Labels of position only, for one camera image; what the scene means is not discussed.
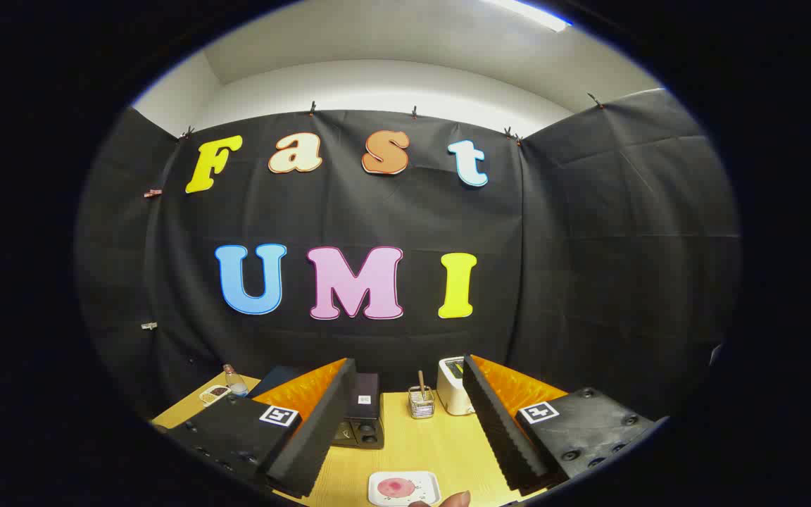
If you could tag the clear plastic water bottle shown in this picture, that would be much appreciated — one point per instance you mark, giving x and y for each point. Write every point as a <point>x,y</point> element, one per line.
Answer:
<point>236,384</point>

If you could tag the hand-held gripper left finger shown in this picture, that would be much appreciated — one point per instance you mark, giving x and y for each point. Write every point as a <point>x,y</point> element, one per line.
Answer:
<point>321,429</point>

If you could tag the black toaster oven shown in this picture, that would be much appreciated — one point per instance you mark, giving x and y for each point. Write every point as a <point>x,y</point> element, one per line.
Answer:
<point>365,426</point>

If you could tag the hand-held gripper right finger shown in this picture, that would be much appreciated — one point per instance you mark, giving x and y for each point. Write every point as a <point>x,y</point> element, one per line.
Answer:
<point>500,429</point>

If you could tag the pink ham slice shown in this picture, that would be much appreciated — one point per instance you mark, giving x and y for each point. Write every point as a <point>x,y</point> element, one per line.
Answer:
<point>396,487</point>

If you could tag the white dish with snacks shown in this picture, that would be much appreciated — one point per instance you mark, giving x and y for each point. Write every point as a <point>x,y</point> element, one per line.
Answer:
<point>214,394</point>

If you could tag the white bread toaster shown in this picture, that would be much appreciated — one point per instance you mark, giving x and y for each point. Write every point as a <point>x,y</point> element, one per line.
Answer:
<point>451,396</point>

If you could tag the wooden stick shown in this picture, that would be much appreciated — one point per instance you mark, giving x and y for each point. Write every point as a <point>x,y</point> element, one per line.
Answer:
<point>421,382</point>

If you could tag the white square plate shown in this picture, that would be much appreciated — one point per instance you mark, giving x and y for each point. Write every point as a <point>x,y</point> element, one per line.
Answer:
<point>426,486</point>

